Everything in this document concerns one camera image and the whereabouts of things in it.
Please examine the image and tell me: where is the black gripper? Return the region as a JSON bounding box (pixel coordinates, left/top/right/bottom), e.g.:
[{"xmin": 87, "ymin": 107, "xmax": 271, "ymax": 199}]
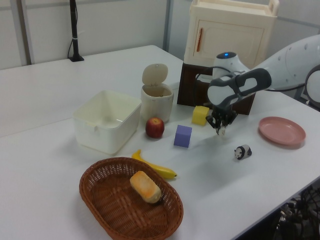
[{"xmin": 205, "ymin": 103, "xmax": 239, "ymax": 135}]

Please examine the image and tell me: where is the cream trash can with lid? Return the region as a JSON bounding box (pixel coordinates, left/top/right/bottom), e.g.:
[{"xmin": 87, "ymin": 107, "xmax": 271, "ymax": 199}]
[{"xmin": 140, "ymin": 63, "xmax": 175, "ymax": 124}]

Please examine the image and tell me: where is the yellow cube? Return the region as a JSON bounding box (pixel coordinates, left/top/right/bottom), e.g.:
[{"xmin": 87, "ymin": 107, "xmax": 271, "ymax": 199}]
[{"xmin": 191, "ymin": 105, "xmax": 210, "ymax": 126}]

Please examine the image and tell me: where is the panda toy figure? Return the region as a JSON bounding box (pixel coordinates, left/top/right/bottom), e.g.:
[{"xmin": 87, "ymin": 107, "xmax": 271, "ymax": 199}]
[{"xmin": 234, "ymin": 144, "xmax": 253, "ymax": 161}]

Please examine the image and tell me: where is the purple cube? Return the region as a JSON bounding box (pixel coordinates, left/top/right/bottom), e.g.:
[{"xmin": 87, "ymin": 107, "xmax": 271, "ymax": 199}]
[{"xmin": 173, "ymin": 124, "xmax": 193, "ymax": 149}]

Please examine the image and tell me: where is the dark woodgrain drawer box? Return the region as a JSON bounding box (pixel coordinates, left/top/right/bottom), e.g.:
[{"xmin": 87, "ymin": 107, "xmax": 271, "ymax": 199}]
[{"xmin": 176, "ymin": 61, "xmax": 256, "ymax": 116}]

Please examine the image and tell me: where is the pink plate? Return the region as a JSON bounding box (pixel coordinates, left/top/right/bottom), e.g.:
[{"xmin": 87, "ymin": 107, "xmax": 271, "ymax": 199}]
[{"xmin": 258, "ymin": 116, "xmax": 307, "ymax": 146}]

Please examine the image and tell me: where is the red apple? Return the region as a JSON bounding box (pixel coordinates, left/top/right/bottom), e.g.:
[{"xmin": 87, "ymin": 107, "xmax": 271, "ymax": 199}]
[{"xmin": 145, "ymin": 117, "xmax": 166, "ymax": 139}]

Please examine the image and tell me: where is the yellow banana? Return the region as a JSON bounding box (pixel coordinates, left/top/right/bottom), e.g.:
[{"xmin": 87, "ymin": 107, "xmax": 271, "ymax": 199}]
[{"xmin": 131, "ymin": 149, "xmax": 178, "ymax": 180}]

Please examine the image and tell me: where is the bread loaf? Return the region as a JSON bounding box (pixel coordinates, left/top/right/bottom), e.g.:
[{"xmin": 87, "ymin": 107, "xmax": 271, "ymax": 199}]
[{"xmin": 129, "ymin": 170, "xmax": 163, "ymax": 204}]

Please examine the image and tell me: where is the white rectangular plastic bin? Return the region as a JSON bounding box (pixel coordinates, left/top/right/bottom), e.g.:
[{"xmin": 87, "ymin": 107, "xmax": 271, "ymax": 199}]
[{"xmin": 72, "ymin": 89, "xmax": 143, "ymax": 156}]

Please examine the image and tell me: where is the brown wicker basket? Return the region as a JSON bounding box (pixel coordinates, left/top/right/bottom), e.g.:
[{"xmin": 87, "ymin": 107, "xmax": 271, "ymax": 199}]
[{"xmin": 79, "ymin": 156, "xmax": 185, "ymax": 240}]

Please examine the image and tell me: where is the white drawer handle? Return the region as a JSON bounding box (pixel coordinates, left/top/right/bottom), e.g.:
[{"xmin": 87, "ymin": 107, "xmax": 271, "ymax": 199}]
[{"xmin": 194, "ymin": 73, "xmax": 213, "ymax": 85}]

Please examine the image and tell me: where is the cream storage box with handles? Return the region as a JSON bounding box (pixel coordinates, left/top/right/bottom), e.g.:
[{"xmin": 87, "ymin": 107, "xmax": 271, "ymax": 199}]
[{"xmin": 183, "ymin": 0, "xmax": 280, "ymax": 73}]

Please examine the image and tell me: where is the orange door handle strip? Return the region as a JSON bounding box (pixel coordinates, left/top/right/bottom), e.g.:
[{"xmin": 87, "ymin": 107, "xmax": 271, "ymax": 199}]
[{"xmin": 195, "ymin": 27, "xmax": 204, "ymax": 53}]

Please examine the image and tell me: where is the black cable bundle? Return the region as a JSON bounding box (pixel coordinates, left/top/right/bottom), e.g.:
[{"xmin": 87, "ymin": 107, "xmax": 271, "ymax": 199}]
[{"xmin": 274, "ymin": 184, "xmax": 320, "ymax": 240}]

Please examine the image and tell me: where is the black camera stand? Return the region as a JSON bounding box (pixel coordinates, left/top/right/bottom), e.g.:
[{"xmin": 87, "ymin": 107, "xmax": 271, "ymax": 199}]
[{"xmin": 68, "ymin": 0, "xmax": 85, "ymax": 63}]

